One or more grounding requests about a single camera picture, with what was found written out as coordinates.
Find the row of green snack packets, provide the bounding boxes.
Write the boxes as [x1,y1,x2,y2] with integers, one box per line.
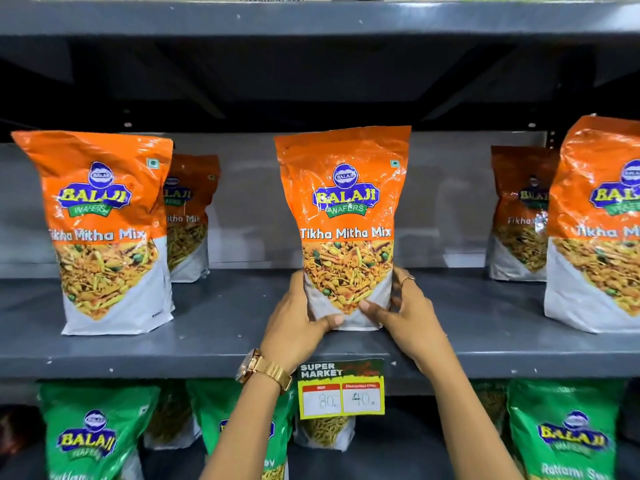
[39,379,627,480]

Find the grey metal shelf rack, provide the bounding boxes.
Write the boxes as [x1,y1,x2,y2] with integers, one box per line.
[0,0,640,480]

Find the person's left hand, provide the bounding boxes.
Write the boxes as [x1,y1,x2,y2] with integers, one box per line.
[259,270,346,376]

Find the green and yellow price tag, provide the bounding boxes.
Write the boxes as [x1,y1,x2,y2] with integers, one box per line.
[297,358,386,421]

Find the person's left forearm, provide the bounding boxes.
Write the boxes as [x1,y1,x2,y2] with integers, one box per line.
[199,377,286,480]

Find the orange snack packet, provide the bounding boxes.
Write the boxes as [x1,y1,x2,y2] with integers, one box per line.
[543,114,640,335]
[11,130,175,337]
[485,145,560,283]
[164,153,221,284]
[274,126,412,332]

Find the person's right forearm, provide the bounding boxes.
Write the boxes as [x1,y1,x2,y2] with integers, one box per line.
[417,345,525,480]

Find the gold wristwatch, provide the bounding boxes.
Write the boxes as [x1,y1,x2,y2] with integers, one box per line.
[235,348,294,394]

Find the person's right hand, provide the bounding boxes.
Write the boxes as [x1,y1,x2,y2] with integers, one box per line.
[358,266,455,374]

